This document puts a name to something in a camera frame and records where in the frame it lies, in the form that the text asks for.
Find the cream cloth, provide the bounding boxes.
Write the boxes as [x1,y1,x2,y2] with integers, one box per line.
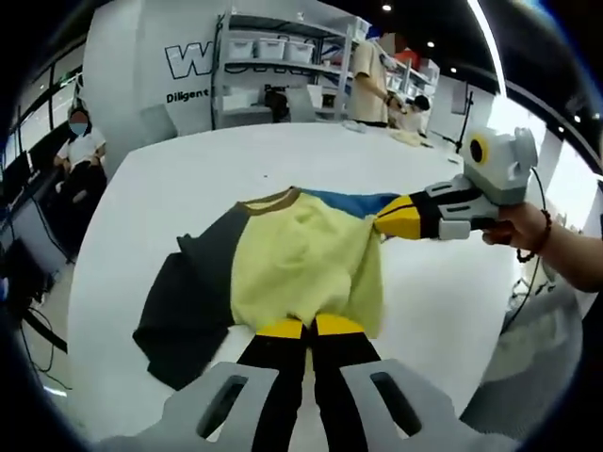
[389,129,424,149]

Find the white storage bin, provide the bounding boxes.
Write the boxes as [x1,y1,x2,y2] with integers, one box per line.
[229,38,256,60]
[285,40,313,64]
[256,38,285,62]

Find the dark beaded bracelet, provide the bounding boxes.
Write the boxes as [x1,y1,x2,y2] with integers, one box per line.
[516,209,552,264]

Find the black tripod stand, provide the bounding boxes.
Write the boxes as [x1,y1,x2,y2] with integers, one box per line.
[440,89,475,154]

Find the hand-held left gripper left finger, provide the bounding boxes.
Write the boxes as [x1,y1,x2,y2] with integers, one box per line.
[162,318,307,452]

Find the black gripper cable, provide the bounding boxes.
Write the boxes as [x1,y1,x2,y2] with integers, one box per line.
[511,167,551,326]

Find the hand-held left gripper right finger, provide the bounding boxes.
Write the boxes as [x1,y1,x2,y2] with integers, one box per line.
[308,314,467,452]

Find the person's right hand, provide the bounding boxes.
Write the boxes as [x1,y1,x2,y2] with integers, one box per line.
[481,202,550,258]

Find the yellow-green garment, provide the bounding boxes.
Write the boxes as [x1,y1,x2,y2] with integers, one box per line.
[132,186,411,391]

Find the grey metal shelving rack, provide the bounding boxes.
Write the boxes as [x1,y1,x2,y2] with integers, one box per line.
[211,11,442,131]

